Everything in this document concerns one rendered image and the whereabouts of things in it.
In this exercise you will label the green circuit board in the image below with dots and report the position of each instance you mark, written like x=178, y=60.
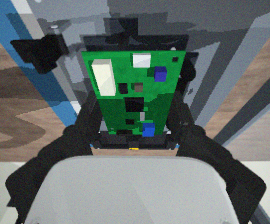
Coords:
x=134, y=89

